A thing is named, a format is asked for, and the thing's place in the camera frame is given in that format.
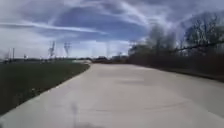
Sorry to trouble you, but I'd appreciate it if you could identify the pale concrete path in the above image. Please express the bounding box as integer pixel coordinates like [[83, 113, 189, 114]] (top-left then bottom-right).
[[0, 62, 224, 128]]

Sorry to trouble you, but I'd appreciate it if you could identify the green grass field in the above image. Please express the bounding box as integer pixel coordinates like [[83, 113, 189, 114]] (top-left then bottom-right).
[[0, 61, 91, 116]]

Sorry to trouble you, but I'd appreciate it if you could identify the lattice pylon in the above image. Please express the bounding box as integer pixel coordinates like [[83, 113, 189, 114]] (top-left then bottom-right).
[[63, 41, 72, 59], [48, 40, 57, 60]]

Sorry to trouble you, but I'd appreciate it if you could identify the row of bare trees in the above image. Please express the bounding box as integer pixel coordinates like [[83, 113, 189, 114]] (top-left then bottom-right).
[[128, 10, 224, 64]]

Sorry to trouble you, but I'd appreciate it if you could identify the dark fence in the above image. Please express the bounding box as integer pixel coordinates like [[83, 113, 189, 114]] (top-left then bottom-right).
[[126, 51, 224, 81]]

